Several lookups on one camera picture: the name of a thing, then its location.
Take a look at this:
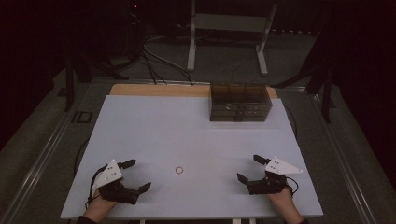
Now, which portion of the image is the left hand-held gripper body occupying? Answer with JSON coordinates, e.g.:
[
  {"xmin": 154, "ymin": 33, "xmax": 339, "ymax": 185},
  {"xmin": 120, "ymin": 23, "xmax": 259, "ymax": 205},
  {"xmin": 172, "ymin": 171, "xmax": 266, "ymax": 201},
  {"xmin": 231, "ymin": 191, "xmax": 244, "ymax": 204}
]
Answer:
[{"xmin": 92, "ymin": 159, "xmax": 140, "ymax": 205}]

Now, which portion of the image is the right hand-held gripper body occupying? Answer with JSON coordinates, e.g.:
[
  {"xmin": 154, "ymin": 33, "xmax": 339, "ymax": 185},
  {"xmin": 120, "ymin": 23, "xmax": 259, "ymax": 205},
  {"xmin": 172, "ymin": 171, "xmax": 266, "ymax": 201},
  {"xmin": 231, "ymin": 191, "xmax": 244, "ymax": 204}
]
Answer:
[{"xmin": 247, "ymin": 157, "xmax": 304, "ymax": 196}]

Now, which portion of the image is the person's left hand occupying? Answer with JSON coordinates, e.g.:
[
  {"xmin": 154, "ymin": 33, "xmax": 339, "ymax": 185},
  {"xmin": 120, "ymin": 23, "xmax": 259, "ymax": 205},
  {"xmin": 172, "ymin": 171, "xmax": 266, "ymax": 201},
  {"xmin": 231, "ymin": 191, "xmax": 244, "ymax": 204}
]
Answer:
[{"xmin": 83, "ymin": 189, "xmax": 118, "ymax": 222}]

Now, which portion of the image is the white table mat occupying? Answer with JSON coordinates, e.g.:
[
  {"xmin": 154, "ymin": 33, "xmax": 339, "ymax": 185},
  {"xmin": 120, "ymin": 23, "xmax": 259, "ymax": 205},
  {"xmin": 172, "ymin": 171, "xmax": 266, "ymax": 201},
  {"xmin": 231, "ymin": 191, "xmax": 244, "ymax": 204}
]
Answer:
[{"xmin": 60, "ymin": 94, "xmax": 324, "ymax": 220}]

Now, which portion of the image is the white metal stand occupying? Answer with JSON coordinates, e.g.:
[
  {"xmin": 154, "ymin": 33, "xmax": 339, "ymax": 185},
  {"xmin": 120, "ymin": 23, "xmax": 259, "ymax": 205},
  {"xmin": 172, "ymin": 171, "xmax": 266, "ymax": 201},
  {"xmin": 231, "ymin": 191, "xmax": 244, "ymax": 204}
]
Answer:
[{"xmin": 186, "ymin": 0, "xmax": 278, "ymax": 77}]

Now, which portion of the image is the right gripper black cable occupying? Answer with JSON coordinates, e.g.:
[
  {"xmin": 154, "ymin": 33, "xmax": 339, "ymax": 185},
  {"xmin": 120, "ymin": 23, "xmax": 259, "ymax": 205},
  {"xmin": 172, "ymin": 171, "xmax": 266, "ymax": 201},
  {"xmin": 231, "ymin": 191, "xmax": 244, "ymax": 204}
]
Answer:
[{"xmin": 285, "ymin": 176, "xmax": 299, "ymax": 197}]

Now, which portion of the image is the dark transparent drawer box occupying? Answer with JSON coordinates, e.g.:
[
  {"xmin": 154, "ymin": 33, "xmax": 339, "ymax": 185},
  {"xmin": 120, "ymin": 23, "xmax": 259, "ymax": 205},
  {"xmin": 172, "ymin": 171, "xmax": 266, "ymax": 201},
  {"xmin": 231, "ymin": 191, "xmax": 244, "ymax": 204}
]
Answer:
[{"xmin": 208, "ymin": 81, "xmax": 274, "ymax": 122}]

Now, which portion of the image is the floor cable bundle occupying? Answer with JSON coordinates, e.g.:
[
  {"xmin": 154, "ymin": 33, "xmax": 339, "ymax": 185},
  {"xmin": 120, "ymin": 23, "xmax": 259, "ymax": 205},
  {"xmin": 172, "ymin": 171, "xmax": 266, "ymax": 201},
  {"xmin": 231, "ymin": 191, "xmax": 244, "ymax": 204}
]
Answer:
[{"xmin": 141, "ymin": 35, "xmax": 195, "ymax": 86}]

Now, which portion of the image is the aluminium floor rail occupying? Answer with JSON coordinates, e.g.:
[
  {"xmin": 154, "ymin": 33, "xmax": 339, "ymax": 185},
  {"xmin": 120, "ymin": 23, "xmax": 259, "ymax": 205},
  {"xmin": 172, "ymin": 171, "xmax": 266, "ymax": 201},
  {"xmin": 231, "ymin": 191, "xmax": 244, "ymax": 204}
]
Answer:
[
  {"xmin": 306, "ymin": 92, "xmax": 377, "ymax": 224},
  {"xmin": 0, "ymin": 90, "xmax": 92, "ymax": 224}
]

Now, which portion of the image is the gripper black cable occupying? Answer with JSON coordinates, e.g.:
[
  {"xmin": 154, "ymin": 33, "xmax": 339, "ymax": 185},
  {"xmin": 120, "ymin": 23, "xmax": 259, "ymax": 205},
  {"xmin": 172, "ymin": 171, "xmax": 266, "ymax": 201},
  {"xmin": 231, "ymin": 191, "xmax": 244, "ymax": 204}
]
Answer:
[
  {"xmin": 84, "ymin": 164, "xmax": 108, "ymax": 209},
  {"xmin": 285, "ymin": 176, "xmax": 299, "ymax": 197}
]

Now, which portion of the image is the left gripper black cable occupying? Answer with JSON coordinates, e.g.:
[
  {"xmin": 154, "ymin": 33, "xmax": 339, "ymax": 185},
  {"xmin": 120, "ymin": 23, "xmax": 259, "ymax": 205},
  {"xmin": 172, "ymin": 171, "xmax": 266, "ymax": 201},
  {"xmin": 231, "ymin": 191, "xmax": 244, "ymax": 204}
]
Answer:
[{"xmin": 84, "ymin": 164, "xmax": 108, "ymax": 209}]

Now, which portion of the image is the person's right hand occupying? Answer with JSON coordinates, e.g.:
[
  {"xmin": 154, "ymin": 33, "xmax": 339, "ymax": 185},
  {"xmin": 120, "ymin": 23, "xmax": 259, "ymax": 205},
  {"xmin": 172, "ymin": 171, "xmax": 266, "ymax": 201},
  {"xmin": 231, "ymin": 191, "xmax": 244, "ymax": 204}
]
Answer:
[{"xmin": 268, "ymin": 186, "xmax": 296, "ymax": 213}]

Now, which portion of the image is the black stand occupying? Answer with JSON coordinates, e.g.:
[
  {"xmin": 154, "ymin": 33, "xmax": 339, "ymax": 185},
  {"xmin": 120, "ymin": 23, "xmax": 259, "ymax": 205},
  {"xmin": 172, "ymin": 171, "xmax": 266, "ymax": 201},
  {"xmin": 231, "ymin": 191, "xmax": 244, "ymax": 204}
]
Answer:
[
  {"xmin": 64, "ymin": 55, "xmax": 130, "ymax": 112},
  {"xmin": 270, "ymin": 62, "xmax": 337, "ymax": 124}
]

